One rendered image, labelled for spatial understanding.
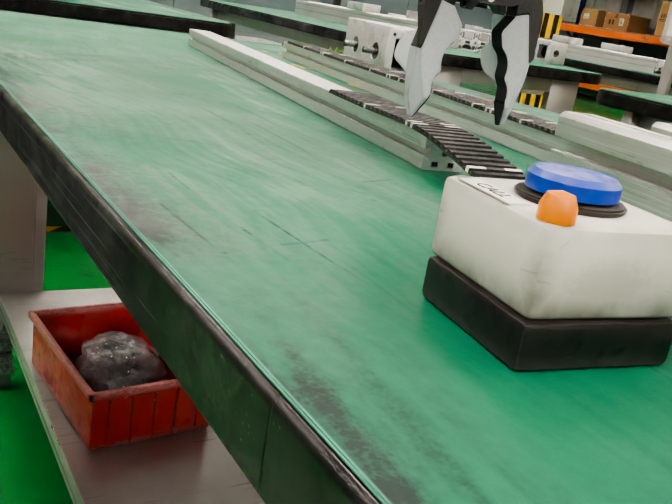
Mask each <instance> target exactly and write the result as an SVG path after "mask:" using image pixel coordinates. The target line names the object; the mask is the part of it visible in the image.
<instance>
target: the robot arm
mask: <svg viewBox="0 0 672 504"><path fill-rule="evenodd" d="M456 2H460V7H461V8H462V9H469V10H472V9H473V8H474V7H478V8H485V9H487V8H488V6H489V7H490V9H491V11H492V12H493V13H494V14H493V16H492V22H491V40H490V42H489V43H488V44H486V45H485V46H484V47H483V48H482V49H481V57H480V58H481V65H482V68H483V70H484V72H485V73H486V74H487V75H488V76H489V77H491V78H492V79H493V80H494V81H495V82H496V84H497V91H496V96H495V100H494V119H495V125H502V124H503V123H504V122H505V120H506V119H507V117H508V115H509V113H510V111H511V109H512V107H513V105H514V103H515V101H516V99H517V97H518V94H519V92H520V90H521V88H522V85H523V83H524V80H525V77H526V74H527V71H528V67H529V64H530V63H531V62H532V60H533V57H534V53H535V49H536V46H537V42H538V38H539V34H540V31H541V27H542V21H543V0H418V8H417V14H418V27H417V28H416V29H415V30H413V31H412V32H410V33H408V34H406V35H404V36H403V37H402V38H401V39H400V40H399V42H398V44H397V46H396V49H395V53H394V56H395V59H396V61H397V62H398V63H399V64H400V65H401V67H402V68H403V69H404V70H405V74H406V75H405V84H404V98H405V107H406V114H408V115H410V116H414V115H415V114H416V113H417V112H418V110H419V109H420V108H421V107H422V106H423V105H424V104H425V102H426V101H427V100H428V99H429V97H430V91H431V86H432V82H433V79H434V78H435V77H436V76H437V74H438V73H439V72H440V70H441V65H442V57H443V55H444V53H445V51H446V49H447V48H448V47H449V46H450V45H451V44H453V43H454V42H455V41H456V39H457V37H458V35H459V33H460V31H461V29H462V23H461V20H460V17H459V15H458V12H457V10H456V7H455V6H454V5H455V3H456ZM506 8H507V11H506Z"/></svg>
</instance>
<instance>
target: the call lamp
mask: <svg viewBox="0 0 672 504"><path fill-rule="evenodd" d="M578 211H579V208H578V203H577V198H576V196H575V195H573V194H570V193H568V192H566V191H563V190H547V191H546V193H545V194H544V195H543V196H542V198H541V199H540V200H539V203H538V208H537V212H536V216H535V217H536V218H537V219H539V220H541V221H543V222H546V223H550V224H554V225H559V226H574V225H575V222H576V219H577V215H578Z"/></svg>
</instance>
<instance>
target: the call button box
mask: <svg viewBox="0 0 672 504"><path fill-rule="evenodd" d="M524 182H525V180H511V179H497V178H483V177H469V176H464V175H458V176H451V177H448V178H447V179H446V181H445V184H444V189H443V194H442V199H441V204H440V209H439V214H438V219H437V224H436V229H435V234H434V239H433V243H432V248H433V252H434V253H435V254H436V255H437V256H432V257H430V258H429V260H428V264H427V269H426V274H425V279H424V283H423V288H422V293H423V296H424V297H426V298H427V299H428V300H429V301H430V302H432V303H433V304H434V305H435V306H436V307H438V308H439V309H440V310H441V311H442V312H444V313H445V314H446V315H447V316H449V317H450V318H451V319H452V320H453V321H455V322H456V323H457V324H458V325H459V326H461V327H462V328H463V329H464V330H465V331H467V332H468V333H469V334H470V335H471V336H473V337H474V338H475V339H476V340H477V341H479V342H480V343H481V344H482V345H484V346H485V347H486V348H487V349H488V350H490V351H491V352H492V353H493V354H494V355H496V356H497V357H498V358H499V359H500V360H502V361H503V362H504V363H505V364H506V365H508V366H509V367H510V368H511V369H514V370H517V371H525V370H547V369H569V368H591V367H613V366H635V365H657V364H663V363H664V362H665V360H666V358H667V355H668V352H669V349H670V345H671V342H672V320H671V319H669V318H667V317H672V222H671V221H668V220H666V219H663V218H661V217H659V216H656V215H654V214H651V213H649V212H647V211H644V210H642V209H639V208H637V207H634V206H632V205H630V204H627V203H625V202H622V201H620V202H619V203H618V204H616V205H594V204H586V203H580V202H577V203H578V208H579V211H578V215H577V219H576V222H575V225H574V226H559V225H554V224H550V223H546V222H543V221H541V220H539V219H537V218H536V217H535V216H536V212H537V208H538V203H539V200H540V199H541V198H542V196H543V195H544V193H541V192H538V191H536V190H534V189H532V188H530V187H528V186H526V185H525V183H524Z"/></svg>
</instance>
